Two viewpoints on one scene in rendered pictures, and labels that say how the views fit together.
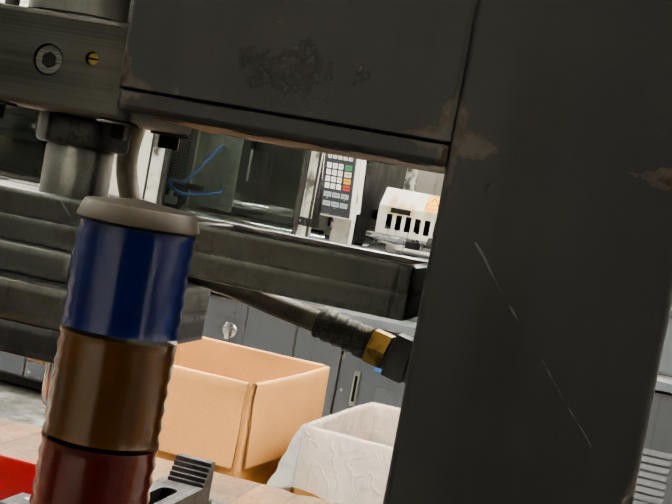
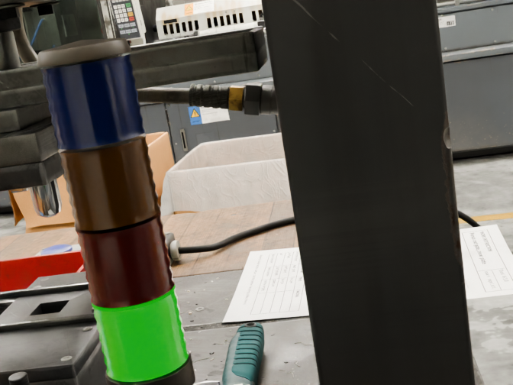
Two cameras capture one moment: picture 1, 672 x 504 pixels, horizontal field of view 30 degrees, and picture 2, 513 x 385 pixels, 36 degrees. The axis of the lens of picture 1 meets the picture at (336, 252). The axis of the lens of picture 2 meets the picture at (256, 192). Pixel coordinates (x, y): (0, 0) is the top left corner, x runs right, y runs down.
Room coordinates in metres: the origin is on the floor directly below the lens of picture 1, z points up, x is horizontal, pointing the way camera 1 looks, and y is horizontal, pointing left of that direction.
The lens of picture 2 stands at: (0.06, 0.04, 1.20)
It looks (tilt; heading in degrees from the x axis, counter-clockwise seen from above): 14 degrees down; 353
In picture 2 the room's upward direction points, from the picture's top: 9 degrees counter-clockwise
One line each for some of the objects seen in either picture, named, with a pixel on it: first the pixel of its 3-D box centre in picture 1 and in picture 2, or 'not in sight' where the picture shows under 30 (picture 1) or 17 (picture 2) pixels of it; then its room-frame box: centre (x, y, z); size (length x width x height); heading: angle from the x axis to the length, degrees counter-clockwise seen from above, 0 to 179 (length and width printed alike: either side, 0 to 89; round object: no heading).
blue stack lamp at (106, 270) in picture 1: (128, 277); (93, 100); (0.40, 0.06, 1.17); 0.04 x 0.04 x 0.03
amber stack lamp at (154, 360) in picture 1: (110, 384); (110, 179); (0.40, 0.06, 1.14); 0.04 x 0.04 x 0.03
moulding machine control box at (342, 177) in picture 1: (345, 173); (127, 8); (5.27, 0.02, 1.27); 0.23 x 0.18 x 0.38; 162
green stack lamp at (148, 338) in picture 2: not in sight; (140, 328); (0.40, 0.06, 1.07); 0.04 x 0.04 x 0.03
